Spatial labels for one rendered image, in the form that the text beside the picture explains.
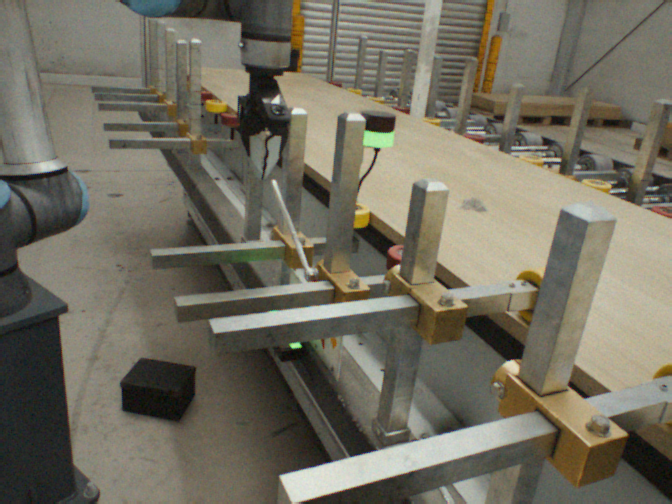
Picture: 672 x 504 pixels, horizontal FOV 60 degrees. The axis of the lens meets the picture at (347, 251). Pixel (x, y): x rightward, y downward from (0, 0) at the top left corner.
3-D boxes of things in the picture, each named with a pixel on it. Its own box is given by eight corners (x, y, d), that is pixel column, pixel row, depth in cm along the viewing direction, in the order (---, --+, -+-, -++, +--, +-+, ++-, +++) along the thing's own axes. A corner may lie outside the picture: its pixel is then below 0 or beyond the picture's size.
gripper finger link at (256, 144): (254, 172, 118) (256, 127, 115) (263, 181, 114) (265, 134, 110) (239, 173, 117) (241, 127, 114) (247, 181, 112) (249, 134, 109)
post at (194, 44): (190, 178, 213) (190, 39, 194) (188, 175, 215) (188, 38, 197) (200, 177, 214) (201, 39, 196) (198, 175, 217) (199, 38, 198)
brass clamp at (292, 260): (287, 270, 119) (289, 247, 117) (267, 245, 130) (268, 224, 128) (315, 267, 122) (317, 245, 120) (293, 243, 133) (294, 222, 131)
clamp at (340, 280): (340, 318, 98) (343, 292, 96) (311, 283, 109) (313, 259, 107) (370, 314, 100) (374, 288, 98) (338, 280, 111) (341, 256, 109)
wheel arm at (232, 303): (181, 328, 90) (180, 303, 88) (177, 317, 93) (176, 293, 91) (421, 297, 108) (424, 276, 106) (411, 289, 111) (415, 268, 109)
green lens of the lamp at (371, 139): (366, 147, 94) (368, 133, 93) (351, 138, 99) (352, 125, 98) (399, 147, 97) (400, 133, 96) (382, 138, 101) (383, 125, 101)
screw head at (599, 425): (598, 439, 52) (602, 429, 52) (581, 424, 54) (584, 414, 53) (615, 434, 53) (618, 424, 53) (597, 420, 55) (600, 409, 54)
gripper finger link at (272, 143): (269, 172, 120) (271, 127, 116) (278, 181, 115) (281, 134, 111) (254, 172, 118) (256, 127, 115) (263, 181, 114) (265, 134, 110)
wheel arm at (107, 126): (104, 133, 214) (103, 122, 212) (103, 131, 217) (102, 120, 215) (221, 134, 232) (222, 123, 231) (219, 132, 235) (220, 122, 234)
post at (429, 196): (379, 479, 91) (427, 184, 73) (369, 464, 94) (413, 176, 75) (399, 474, 93) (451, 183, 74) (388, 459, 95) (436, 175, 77)
